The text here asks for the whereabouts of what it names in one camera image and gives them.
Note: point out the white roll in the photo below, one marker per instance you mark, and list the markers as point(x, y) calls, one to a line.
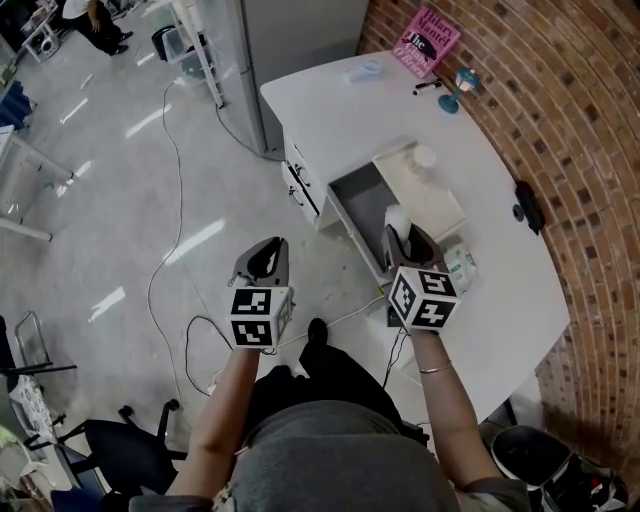
point(400, 220)

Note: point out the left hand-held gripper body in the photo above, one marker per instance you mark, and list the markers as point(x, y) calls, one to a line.
point(255, 315)

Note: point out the white frame table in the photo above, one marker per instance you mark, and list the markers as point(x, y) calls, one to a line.
point(20, 165)

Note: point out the white desk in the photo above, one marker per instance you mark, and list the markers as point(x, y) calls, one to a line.
point(500, 310)

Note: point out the clear plastic container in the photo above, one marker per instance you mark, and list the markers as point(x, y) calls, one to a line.
point(185, 55)

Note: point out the green white wipes packet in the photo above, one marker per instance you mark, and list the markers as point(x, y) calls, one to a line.
point(462, 267)

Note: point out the person's left forearm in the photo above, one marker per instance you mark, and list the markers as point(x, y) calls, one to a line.
point(220, 415)

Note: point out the white round container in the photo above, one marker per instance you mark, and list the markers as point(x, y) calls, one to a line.
point(422, 160)

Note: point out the black marker pen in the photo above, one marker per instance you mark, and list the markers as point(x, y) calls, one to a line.
point(427, 87)

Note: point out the patterned cloth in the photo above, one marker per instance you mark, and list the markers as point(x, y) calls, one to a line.
point(30, 405)

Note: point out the white boombox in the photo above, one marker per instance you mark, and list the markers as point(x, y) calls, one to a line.
point(46, 46)

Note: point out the white shelf rack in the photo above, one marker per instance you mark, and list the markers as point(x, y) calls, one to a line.
point(212, 75)

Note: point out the white drawer cabinet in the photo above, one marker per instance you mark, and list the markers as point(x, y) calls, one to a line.
point(302, 165)

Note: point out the person's black trousers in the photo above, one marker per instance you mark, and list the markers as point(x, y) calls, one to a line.
point(345, 380)

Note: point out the person's grey shirt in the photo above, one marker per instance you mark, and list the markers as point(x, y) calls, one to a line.
point(340, 460)

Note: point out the black office chair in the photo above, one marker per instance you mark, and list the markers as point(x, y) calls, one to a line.
point(125, 455)

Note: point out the black waste bin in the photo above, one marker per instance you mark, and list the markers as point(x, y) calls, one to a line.
point(160, 40)

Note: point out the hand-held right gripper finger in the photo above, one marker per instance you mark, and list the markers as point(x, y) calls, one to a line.
point(392, 252)
point(430, 252)

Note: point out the white tray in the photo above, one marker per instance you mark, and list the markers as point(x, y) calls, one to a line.
point(435, 205)

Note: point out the pink book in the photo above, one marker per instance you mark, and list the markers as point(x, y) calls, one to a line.
point(425, 40)

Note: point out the grey drawer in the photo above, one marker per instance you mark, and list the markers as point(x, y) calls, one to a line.
point(360, 200)

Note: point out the person's black shoe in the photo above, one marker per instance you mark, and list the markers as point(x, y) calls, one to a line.
point(317, 330)

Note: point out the black desk device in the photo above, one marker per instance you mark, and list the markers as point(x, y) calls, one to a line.
point(527, 200)

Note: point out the person's right forearm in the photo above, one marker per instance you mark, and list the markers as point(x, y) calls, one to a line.
point(447, 415)

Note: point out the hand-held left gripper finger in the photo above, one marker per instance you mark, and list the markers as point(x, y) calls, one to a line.
point(283, 270)
point(241, 267)

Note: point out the light blue plastic holder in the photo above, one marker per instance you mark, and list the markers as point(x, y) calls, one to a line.
point(362, 74)

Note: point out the black and white chair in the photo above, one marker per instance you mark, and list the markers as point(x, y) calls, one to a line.
point(525, 450)

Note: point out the teal table lamp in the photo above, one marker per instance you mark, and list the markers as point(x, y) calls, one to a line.
point(467, 79)

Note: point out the grey partition cabinet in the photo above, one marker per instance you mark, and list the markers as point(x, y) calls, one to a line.
point(300, 60)

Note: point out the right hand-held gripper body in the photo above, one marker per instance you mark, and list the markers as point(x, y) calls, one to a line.
point(425, 300)

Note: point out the black fabric pile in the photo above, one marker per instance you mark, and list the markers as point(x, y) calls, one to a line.
point(575, 485)

